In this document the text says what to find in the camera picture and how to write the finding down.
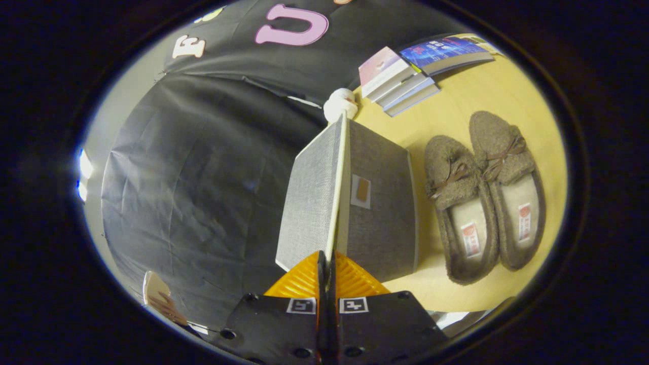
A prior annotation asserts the white plastic frame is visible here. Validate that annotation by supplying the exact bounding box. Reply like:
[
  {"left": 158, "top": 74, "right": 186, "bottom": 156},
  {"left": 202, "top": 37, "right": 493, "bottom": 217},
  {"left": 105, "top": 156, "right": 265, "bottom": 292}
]
[{"left": 435, "top": 298, "right": 513, "bottom": 336}]

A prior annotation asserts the black backdrop cloth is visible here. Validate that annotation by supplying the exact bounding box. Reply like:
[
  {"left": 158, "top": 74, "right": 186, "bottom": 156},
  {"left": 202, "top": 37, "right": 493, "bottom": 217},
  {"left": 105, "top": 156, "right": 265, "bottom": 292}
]
[{"left": 101, "top": 0, "right": 472, "bottom": 330}]

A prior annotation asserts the white round plush object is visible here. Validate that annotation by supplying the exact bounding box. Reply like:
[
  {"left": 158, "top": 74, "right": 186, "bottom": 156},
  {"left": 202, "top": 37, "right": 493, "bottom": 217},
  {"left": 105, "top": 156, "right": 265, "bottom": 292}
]
[{"left": 323, "top": 88, "right": 358, "bottom": 123}]

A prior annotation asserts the grey fabric storage box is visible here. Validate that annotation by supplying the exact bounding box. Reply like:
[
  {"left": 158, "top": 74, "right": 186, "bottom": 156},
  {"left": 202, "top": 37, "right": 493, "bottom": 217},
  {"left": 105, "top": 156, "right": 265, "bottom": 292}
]
[{"left": 335, "top": 119, "right": 420, "bottom": 283}]

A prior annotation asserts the pink cover book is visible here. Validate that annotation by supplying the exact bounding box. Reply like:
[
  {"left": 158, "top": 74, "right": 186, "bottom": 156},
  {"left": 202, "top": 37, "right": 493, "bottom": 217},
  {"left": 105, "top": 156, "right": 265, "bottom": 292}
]
[{"left": 358, "top": 46, "right": 415, "bottom": 98}]

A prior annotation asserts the grey storage box lid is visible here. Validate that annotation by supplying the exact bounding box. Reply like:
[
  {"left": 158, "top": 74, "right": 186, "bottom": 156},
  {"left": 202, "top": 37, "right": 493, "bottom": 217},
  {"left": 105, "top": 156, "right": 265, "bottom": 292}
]
[{"left": 275, "top": 113, "right": 349, "bottom": 273}]

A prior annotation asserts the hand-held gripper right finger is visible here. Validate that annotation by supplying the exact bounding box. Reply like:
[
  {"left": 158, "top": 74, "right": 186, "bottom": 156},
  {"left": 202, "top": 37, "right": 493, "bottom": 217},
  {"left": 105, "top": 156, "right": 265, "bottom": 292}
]
[{"left": 329, "top": 251, "right": 450, "bottom": 365}]

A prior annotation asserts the thin white book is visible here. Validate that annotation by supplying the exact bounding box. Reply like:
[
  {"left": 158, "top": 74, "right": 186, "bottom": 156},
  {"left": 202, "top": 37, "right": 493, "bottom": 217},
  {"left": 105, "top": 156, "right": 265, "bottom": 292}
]
[{"left": 374, "top": 72, "right": 429, "bottom": 103}]

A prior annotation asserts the brown fuzzy slipper shoe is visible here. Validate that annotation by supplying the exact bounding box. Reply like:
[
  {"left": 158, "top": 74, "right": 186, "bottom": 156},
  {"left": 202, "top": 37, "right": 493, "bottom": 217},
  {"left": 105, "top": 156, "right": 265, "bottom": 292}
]
[
  {"left": 469, "top": 111, "right": 547, "bottom": 271},
  {"left": 425, "top": 134, "right": 500, "bottom": 285}
]

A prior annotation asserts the pale blue book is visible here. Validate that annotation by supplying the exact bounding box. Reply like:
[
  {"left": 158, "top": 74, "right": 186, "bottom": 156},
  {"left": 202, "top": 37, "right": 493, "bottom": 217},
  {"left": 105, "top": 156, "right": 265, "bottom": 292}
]
[
  {"left": 380, "top": 77, "right": 436, "bottom": 110},
  {"left": 386, "top": 84, "right": 441, "bottom": 118}
]

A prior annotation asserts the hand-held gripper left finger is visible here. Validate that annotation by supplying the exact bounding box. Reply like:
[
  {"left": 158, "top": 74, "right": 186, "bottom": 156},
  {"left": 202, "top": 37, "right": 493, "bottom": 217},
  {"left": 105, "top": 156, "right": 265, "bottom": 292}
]
[{"left": 212, "top": 250, "right": 329, "bottom": 365}]

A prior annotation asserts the dark blue cover book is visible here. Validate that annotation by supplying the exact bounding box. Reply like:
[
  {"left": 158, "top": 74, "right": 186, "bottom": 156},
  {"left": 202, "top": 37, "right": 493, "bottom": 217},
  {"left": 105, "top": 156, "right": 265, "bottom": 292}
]
[{"left": 400, "top": 35, "right": 495, "bottom": 77}]

